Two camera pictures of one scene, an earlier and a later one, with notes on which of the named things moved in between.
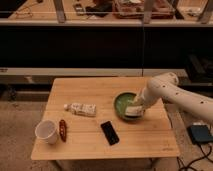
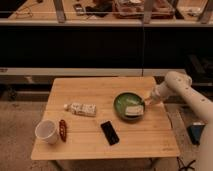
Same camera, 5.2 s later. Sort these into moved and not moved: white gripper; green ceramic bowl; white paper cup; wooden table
Moved: white gripper
Not moved: green ceramic bowl; wooden table; white paper cup
